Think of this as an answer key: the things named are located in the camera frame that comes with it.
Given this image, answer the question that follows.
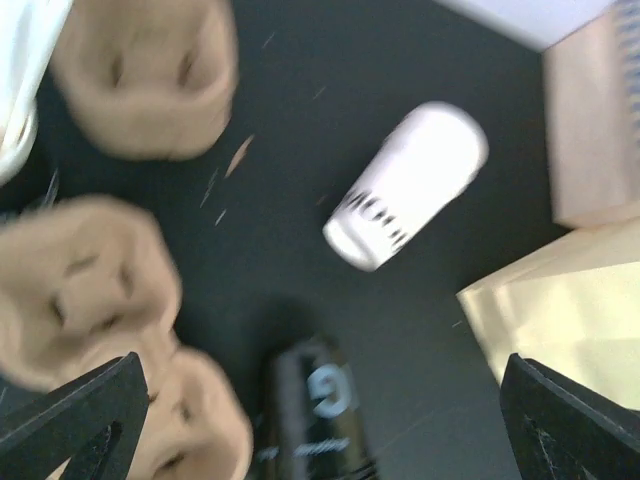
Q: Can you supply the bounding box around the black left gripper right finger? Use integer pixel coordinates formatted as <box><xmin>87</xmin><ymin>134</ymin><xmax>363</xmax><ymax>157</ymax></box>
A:
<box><xmin>500</xmin><ymin>354</ymin><xmax>639</xmax><ymax>479</ymax></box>

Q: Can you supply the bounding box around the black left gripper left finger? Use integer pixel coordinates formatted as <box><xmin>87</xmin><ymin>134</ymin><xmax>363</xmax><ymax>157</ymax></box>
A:
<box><xmin>1</xmin><ymin>352</ymin><xmax>149</xmax><ymax>479</ymax></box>

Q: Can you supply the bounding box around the cream paper bag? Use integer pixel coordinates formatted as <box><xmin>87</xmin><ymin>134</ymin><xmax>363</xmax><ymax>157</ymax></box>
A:
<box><xmin>457</xmin><ymin>220</ymin><xmax>639</xmax><ymax>410</ymax></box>

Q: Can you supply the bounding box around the black paper cup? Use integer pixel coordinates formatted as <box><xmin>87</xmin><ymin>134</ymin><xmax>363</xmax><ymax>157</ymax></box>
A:
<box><xmin>254</xmin><ymin>335</ymin><xmax>380</xmax><ymax>479</ymax></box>

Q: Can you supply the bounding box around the brown pulp cup carrier stack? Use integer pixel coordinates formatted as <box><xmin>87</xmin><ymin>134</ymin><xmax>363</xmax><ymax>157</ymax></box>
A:
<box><xmin>50</xmin><ymin>1</ymin><xmax>239</xmax><ymax>161</ymax></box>

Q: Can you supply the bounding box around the blue patterned paper bag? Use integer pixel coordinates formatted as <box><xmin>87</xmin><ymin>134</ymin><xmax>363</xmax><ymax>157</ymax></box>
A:
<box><xmin>543</xmin><ymin>1</ymin><xmax>639</xmax><ymax>228</ymax></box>

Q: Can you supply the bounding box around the white cup of straws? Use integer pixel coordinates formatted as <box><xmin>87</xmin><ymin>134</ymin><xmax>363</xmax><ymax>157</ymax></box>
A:
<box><xmin>1</xmin><ymin>0</ymin><xmax>73</xmax><ymax>184</ymax></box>

